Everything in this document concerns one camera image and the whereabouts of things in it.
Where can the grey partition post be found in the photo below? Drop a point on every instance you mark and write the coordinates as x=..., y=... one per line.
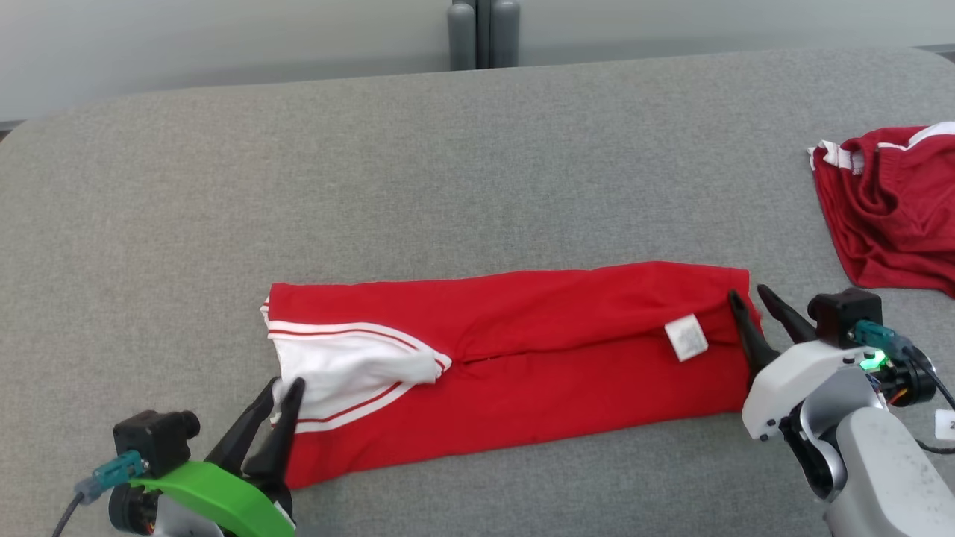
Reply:
x=483, y=33

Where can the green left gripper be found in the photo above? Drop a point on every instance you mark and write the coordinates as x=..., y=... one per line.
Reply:
x=224, y=496

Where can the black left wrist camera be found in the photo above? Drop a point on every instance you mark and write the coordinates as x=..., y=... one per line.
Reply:
x=153, y=440

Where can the red basketball jersey white sleeves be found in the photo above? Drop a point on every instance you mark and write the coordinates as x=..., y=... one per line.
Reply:
x=537, y=373

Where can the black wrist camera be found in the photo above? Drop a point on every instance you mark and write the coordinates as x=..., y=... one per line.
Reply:
x=153, y=440
x=843, y=317

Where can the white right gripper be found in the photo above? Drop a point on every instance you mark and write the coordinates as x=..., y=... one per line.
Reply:
x=791, y=380

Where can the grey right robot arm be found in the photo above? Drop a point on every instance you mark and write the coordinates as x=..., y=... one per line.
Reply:
x=888, y=477

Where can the red shorts white stripes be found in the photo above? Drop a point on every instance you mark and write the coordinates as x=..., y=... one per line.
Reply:
x=895, y=216

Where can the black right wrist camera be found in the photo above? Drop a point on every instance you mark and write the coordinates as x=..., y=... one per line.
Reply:
x=843, y=317

